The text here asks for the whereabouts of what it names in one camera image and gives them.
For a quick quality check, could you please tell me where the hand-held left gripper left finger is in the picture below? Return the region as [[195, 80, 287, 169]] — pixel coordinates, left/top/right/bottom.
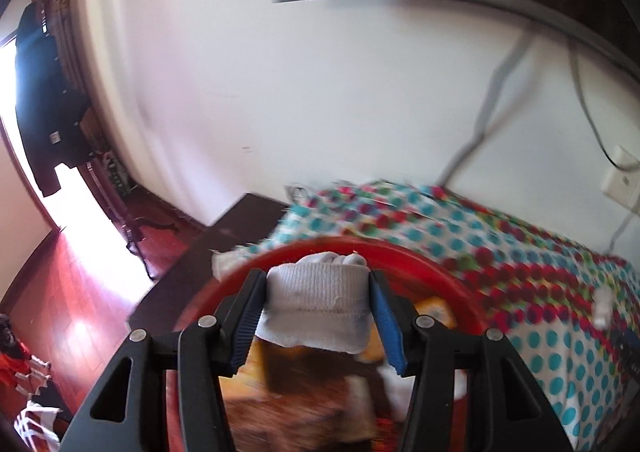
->
[[60, 268, 268, 452]]

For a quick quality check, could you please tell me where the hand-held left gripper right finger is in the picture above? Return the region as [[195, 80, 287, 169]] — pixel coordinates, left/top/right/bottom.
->
[[369, 269, 576, 452]]

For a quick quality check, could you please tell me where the red plastic basin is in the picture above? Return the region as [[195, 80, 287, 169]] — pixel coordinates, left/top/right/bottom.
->
[[167, 234, 498, 452]]

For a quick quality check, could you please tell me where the white sock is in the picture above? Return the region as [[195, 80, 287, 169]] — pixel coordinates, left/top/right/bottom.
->
[[255, 252, 376, 357]]

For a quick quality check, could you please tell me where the white crumpled wrapper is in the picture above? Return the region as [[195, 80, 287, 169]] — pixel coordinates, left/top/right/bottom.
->
[[210, 247, 261, 280]]

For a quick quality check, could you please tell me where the dark wooden cabinet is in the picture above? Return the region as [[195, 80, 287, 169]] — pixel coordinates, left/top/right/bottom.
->
[[127, 192, 293, 333]]

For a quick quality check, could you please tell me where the brown patterned box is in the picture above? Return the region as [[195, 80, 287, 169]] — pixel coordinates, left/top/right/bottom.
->
[[225, 349, 351, 452]]

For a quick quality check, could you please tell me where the polka-dot printed cloth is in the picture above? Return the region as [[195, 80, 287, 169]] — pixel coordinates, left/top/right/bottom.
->
[[235, 179, 640, 452]]

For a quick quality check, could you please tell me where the wooden coat rack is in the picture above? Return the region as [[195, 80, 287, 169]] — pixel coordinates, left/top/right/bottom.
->
[[20, 0, 151, 277]]

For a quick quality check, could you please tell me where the small white bottle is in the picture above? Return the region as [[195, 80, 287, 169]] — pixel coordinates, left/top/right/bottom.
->
[[592, 288, 615, 330]]

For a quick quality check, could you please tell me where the red garment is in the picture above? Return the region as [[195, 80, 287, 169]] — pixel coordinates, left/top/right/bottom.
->
[[0, 351, 33, 385]]

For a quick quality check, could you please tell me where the dark hanging jacket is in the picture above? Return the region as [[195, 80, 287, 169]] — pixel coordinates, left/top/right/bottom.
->
[[14, 2, 93, 197]]

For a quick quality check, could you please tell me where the thin black hanging cable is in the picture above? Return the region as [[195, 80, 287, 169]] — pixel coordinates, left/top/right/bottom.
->
[[435, 26, 536, 185]]

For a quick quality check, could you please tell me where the white coaxial wall outlet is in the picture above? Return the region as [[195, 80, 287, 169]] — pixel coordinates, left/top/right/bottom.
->
[[601, 146, 640, 213]]

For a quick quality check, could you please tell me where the black television power cable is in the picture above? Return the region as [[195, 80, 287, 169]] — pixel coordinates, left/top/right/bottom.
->
[[567, 39, 618, 167]]

